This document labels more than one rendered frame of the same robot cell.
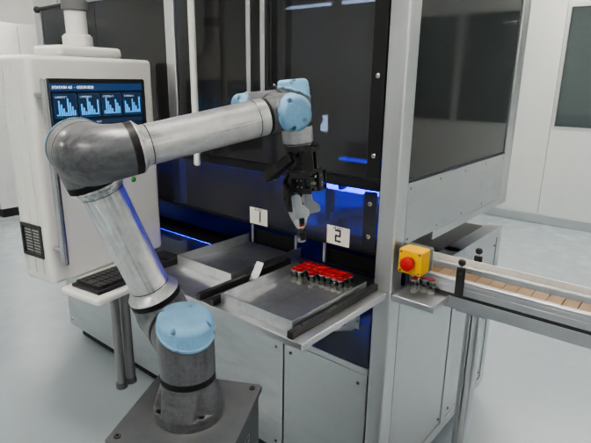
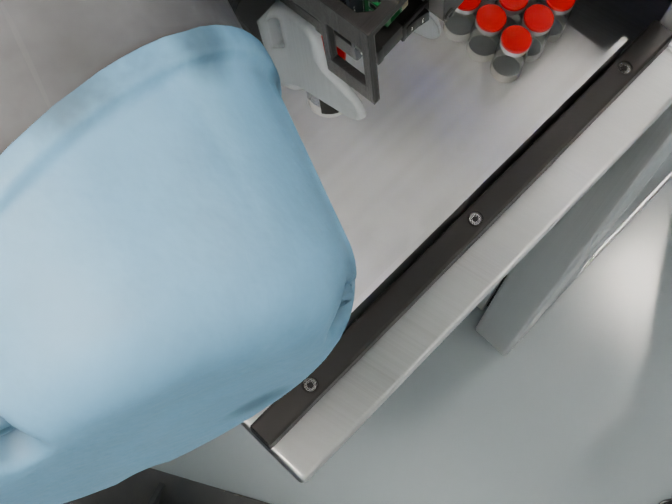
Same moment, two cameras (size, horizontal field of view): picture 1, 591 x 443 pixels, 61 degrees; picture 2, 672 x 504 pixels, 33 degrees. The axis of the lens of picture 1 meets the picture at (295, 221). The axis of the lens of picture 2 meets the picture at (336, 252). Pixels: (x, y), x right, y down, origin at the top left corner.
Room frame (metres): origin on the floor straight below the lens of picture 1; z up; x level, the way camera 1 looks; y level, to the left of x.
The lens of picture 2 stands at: (1.00, -0.03, 1.60)
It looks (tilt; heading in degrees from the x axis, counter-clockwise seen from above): 72 degrees down; 0
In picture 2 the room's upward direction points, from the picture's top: 5 degrees clockwise
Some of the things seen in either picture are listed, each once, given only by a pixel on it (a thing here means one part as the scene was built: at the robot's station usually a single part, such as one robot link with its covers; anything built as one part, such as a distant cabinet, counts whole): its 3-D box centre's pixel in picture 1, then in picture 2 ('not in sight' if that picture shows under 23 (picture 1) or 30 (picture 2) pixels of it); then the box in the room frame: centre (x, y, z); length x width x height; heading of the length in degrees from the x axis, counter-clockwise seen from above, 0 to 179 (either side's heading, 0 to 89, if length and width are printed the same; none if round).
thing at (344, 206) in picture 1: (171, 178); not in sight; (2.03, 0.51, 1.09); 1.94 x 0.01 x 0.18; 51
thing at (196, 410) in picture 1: (188, 390); not in sight; (0.94, 0.22, 0.84); 0.15 x 0.15 x 0.10
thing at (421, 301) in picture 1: (422, 296); not in sight; (1.38, -0.38, 0.87); 0.14 x 0.13 x 0.02; 141
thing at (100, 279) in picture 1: (133, 269); not in sight; (1.70, 0.59, 0.82); 0.40 x 0.14 x 0.02; 148
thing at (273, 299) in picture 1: (295, 292); (316, 88); (1.34, 0.00, 0.90); 0.34 x 0.26 x 0.04; 140
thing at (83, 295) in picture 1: (125, 273); not in sight; (1.73, 0.62, 0.79); 0.45 x 0.28 x 0.03; 148
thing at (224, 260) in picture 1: (240, 256); not in sight; (1.64, 0.19, 0.90); 0.34 x 0.26 x 0.04; 141
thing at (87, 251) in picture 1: (89, 159); not in sight; (1.84, 0.76, 1.19); 0.50 x 0.19 x 0.78; 148
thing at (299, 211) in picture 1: (300, 212); (315, 71); (1.21, -0.01, 1.17); 0.06 x 0.03 x 0.09; 53
